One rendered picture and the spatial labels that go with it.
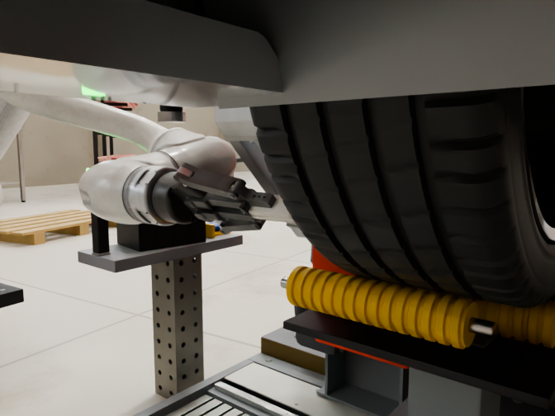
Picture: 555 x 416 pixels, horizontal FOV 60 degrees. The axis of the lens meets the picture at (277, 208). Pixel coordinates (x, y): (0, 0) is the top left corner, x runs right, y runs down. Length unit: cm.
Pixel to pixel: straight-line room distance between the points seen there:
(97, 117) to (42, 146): 904
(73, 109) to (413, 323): 71
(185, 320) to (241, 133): 90
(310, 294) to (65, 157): 972
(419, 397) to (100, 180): 57
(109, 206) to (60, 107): 29
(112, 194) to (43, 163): 926
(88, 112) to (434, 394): 76
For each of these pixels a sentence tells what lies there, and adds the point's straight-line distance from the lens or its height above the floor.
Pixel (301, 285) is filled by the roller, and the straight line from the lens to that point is 66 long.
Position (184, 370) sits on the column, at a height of 9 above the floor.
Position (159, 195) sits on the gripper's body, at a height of 64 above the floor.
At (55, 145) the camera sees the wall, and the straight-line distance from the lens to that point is 1016.
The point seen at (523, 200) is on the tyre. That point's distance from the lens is 45.
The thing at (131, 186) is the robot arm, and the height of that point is 65.
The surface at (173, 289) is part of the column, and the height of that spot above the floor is 33.
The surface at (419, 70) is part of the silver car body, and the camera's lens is 24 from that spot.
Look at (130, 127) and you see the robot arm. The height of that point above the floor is 75.
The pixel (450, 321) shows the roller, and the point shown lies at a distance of 57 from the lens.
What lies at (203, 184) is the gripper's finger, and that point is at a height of 66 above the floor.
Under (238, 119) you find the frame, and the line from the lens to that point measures 54.
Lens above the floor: 71
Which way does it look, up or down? 7 degrees down
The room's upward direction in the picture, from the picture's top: straight up
